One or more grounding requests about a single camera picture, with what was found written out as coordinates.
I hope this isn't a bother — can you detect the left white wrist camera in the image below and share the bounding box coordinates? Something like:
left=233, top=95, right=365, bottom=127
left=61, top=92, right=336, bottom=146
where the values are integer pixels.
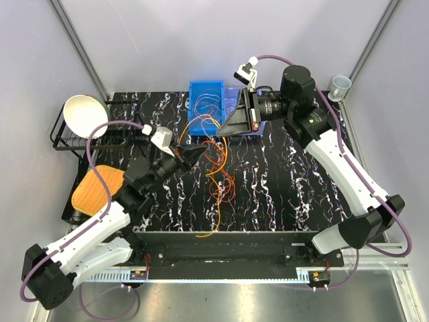
left=141, top=124, right=174, bottom=156

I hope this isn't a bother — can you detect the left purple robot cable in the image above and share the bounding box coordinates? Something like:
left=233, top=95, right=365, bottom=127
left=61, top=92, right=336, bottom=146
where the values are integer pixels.
left=19, top=120, right=151, bottom=319

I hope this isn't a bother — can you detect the blue plastic bin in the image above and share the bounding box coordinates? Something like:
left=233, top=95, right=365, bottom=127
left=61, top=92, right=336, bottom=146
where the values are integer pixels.
left=188, top=80, right=225, bottom=136

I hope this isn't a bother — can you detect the lavender plastic bin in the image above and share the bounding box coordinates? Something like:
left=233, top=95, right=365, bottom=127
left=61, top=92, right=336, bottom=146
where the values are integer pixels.
left=224, top=88, right=265, bottom=136

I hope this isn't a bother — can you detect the black wire dish rack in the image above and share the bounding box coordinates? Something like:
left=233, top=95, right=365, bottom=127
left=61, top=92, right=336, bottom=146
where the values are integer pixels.
left=50, top=93, right=160, bottom=225

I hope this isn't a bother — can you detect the orange perforated mat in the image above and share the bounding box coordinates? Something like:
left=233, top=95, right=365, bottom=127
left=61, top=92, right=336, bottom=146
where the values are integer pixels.
left=71, top=165, right=124, bottom=217

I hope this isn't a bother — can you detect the right aluminium frame post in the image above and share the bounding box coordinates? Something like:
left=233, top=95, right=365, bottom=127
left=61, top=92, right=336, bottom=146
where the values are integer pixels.
left=349, top=0, right=402, bottom=82

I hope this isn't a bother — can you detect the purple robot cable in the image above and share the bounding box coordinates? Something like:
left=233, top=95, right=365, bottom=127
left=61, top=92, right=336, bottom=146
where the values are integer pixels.
left=19, top=120, right=151, bottom=319
left=256, top=54, right=413, bottom=291

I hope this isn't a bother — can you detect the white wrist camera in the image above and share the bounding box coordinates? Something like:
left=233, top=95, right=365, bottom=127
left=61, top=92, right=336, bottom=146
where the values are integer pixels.
left=234, top=56, right=259, bottom=89
left=141, top=124, right=174, bottom=156

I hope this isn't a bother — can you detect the white bowl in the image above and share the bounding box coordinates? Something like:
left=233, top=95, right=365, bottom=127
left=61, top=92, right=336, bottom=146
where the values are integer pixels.
left=62, top=95, right=110, bottom=138

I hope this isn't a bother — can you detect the white ceramic mug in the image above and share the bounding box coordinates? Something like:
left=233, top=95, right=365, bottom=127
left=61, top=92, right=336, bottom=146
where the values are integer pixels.
left=328, top=75, right=352, bottom=102

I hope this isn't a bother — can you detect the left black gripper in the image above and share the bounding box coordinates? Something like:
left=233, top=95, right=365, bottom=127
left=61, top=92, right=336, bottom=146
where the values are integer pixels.
left=145, top=140, right=207, bottom=194

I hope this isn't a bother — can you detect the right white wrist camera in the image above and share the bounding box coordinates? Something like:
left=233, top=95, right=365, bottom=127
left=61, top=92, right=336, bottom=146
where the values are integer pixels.
left=234, top=56, right=259, bottom=89

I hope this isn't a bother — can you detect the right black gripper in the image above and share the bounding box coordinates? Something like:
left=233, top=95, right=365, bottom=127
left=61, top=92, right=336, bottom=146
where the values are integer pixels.
left=216, top=87, right=294, bottom=138

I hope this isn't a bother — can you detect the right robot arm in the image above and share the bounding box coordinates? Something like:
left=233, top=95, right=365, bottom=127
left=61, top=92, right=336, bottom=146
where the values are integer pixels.
left=217, top=62, right=405, bottom=266

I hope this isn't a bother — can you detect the white thin cable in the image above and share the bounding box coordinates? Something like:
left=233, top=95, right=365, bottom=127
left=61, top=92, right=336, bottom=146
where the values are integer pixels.
left=193, top=93, right=224, bottom=127

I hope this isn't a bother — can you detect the black thin cable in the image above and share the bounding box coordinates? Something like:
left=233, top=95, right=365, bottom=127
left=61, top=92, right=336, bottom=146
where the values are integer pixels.
left=225, top=97, right=241, bottom=117

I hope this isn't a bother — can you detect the left aluminium frame post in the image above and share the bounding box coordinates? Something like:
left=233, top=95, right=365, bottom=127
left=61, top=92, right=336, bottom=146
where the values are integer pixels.
left=48, top=0, right=110, bottom=100

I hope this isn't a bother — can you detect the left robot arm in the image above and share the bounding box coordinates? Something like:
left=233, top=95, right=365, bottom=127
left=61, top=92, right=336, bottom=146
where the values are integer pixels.
left=20, top=144, right=206, bottom=310

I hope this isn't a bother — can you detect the pink thin cable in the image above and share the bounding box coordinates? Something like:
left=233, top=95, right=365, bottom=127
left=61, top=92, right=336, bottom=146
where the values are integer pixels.
left=197, top=103, right=219, bottom=118

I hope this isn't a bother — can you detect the aluminium frame post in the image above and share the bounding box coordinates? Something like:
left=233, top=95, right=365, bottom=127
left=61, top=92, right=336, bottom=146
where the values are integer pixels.
left=349, top=0, right=402, bottom=82
left=48, top=0, right=110, bottom=100

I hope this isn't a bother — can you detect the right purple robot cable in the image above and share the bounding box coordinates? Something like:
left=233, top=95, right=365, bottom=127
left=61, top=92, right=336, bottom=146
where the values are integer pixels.
left=256, top=54, right=413, bottom=291

